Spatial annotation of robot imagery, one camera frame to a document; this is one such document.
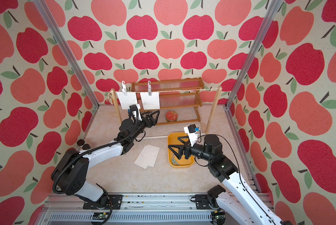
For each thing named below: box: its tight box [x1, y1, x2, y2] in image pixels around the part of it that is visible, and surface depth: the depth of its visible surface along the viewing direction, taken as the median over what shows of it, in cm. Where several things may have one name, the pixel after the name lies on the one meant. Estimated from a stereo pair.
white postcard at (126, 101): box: [116, 91, 138, 110], surface depth 72 cm
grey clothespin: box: [147, 80, 152, 97], surface depth 67 cm
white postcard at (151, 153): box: [145, 144, 161, 168], surface depth 95 cm
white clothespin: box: [121, 80, 128, 97], surface depth 67 cm
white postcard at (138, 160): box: [134, 145, 149, 170], surface depth 92 cm
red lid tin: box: [165, 110, 178, 122], surface depth 110 cm
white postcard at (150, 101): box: [139, 91, 161, 111], surface depth 73 cm
